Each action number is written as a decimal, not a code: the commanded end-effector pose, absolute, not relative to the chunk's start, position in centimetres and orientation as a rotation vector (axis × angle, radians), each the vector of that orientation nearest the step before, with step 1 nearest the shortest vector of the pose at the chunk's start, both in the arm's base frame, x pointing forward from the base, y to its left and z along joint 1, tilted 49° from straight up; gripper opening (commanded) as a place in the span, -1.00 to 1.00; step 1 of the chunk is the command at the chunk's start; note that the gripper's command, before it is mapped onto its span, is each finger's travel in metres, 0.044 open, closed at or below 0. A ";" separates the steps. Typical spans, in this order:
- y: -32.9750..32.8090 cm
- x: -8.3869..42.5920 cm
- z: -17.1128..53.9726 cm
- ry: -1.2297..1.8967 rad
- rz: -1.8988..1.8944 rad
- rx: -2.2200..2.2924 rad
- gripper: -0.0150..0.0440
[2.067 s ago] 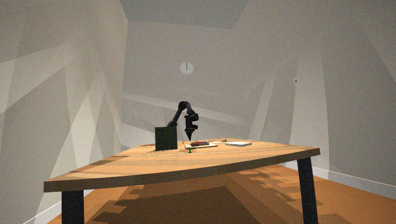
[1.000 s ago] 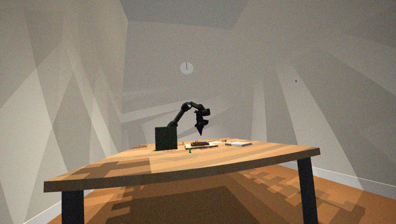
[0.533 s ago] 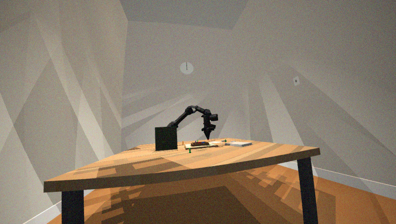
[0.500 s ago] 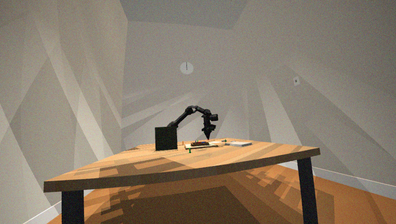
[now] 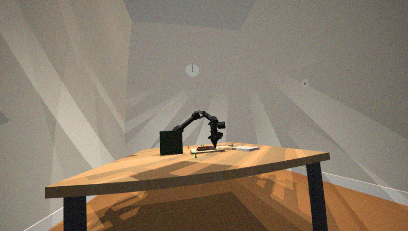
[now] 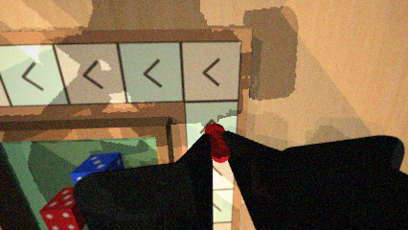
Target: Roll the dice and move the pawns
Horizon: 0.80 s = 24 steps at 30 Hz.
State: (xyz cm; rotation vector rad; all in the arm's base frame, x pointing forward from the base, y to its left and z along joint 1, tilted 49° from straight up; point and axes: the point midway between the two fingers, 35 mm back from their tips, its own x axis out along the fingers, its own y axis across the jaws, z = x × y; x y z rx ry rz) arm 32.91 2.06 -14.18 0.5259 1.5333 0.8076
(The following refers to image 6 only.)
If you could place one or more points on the red die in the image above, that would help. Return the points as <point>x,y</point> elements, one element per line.
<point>62,212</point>

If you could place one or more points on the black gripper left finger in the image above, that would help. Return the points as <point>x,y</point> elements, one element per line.
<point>184,187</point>

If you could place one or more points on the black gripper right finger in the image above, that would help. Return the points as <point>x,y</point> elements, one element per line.
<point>272,182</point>

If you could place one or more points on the red pawn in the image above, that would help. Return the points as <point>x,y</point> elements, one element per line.
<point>220,152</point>

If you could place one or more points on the blue die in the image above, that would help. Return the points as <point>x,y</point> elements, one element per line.
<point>96,163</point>

